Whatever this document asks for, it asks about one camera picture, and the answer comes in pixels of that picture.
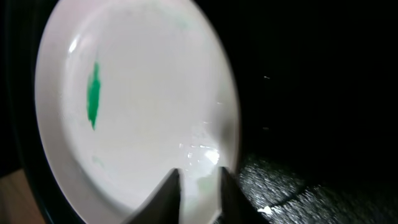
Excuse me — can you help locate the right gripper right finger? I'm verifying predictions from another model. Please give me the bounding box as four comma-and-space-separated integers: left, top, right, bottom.
220, 167, 269, 224

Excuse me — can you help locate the white plate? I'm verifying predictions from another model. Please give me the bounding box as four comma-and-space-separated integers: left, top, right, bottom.
35, 0, 239, 223

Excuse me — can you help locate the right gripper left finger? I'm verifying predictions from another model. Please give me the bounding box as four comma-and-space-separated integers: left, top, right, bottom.
122, 168, 181, 224

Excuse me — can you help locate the black round tray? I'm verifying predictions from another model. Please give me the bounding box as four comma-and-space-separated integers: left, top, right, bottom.
2, 0, 398, 224

